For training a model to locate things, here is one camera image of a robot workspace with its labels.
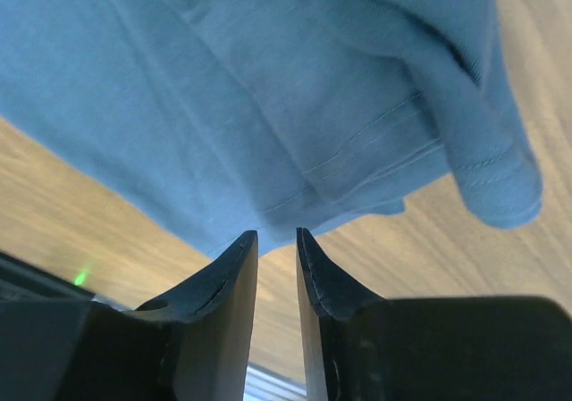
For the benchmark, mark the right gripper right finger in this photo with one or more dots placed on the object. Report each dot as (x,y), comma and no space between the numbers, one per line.
(330,300)

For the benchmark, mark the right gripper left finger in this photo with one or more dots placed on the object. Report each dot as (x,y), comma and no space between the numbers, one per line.
(210,318)

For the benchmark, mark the blue-grey t-shirt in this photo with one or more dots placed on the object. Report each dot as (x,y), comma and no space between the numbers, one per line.
(219,116)

